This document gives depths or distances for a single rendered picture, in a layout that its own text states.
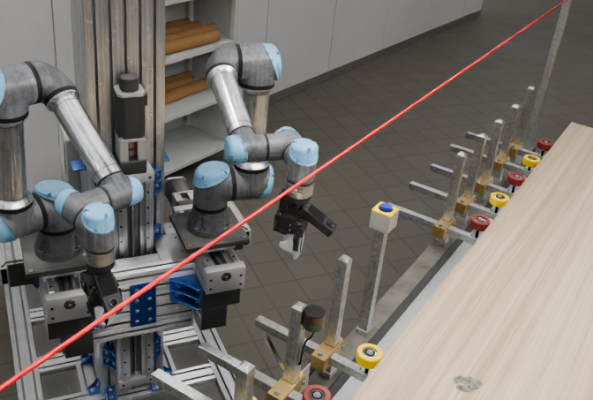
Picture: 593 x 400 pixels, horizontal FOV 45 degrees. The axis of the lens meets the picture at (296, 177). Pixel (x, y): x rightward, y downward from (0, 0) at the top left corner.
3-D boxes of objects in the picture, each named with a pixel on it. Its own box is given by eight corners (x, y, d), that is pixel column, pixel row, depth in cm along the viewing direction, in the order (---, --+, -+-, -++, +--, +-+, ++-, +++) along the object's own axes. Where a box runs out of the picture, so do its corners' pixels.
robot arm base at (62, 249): (32, 238, 230) (29, 213, 225) (80, 232, 235) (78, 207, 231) (37, 266, 218) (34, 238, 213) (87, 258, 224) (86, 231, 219)
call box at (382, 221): (367, 229, 234) (371, 208, 231) (377, 220, 240) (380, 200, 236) (386, 237, 231) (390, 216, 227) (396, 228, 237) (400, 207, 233)
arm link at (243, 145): (197, 36, 217) (232, 143, 185) (231, 35, 221) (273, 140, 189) (193, 67, 225) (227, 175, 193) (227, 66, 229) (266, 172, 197)
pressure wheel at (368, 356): (357, 389, 218) (362, 361, 213) (349, 371, 225) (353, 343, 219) (381, 386, 220) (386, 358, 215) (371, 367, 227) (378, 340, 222)
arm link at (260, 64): (223, 191, 248) (229, 38, 223) (264, 188, 253) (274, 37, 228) (231, 207, 238) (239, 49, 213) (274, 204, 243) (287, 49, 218)
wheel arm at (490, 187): (429, 172, 355) (430, 164, 353) (431, 169, 357) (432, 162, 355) (514, 201, 336) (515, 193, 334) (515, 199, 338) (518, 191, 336)
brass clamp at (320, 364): (307, 365, 227) (309, 353, 225) (328, 343, 237) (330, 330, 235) (324, 373, 224) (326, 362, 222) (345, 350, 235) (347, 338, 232)
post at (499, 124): (473, 207, 353) (495, 119, 330) (476, 205, 356) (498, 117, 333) (480, 210, 351) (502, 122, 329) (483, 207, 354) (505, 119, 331)
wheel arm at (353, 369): (253, 328, 240) (254, 318, 238) (259, 323, 242) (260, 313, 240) (367, 387, 221) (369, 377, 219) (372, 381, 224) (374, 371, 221)
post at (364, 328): (355, 332, 256) (373, 227, 234) (361, 325, 259) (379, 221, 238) (366, 337, 254) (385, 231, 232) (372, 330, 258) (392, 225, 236)
